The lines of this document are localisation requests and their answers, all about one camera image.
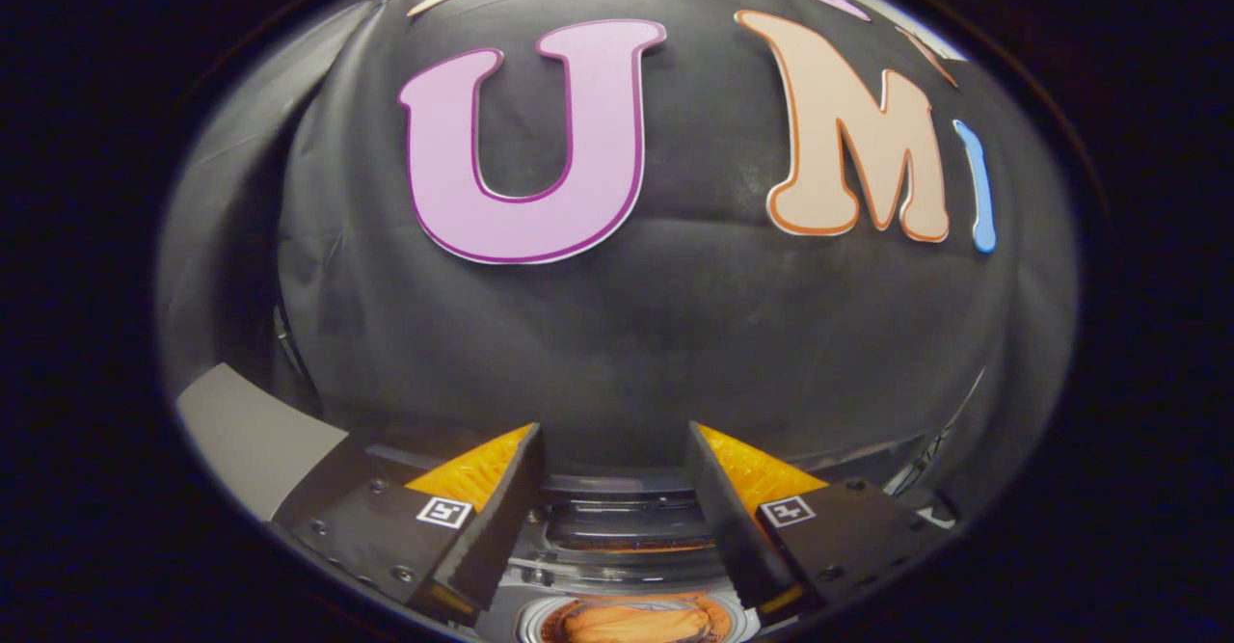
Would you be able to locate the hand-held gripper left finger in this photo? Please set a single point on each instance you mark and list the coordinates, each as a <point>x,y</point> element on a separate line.
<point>506,527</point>

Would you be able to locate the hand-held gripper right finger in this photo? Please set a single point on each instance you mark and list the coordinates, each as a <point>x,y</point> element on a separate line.
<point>728,527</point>

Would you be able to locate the grey washing machine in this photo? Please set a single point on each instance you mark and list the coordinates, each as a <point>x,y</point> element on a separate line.
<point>627,527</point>

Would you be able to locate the orange polo shirt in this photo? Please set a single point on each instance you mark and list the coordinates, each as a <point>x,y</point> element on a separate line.
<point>631,624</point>

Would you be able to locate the black backdrop cloth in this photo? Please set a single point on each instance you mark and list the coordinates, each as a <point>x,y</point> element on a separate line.
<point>627,334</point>

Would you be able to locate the beige and dark cabinet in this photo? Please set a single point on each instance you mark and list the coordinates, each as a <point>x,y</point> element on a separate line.
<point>251,431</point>

